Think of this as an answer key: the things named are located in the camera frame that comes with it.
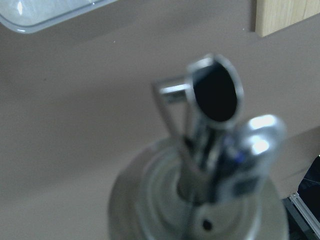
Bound silver digital kitchen scale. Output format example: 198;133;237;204
0;0;115;34

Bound clear glass sauce bottle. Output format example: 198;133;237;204
107;54;289;240

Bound wooden cutting board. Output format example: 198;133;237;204
255;0;320;37

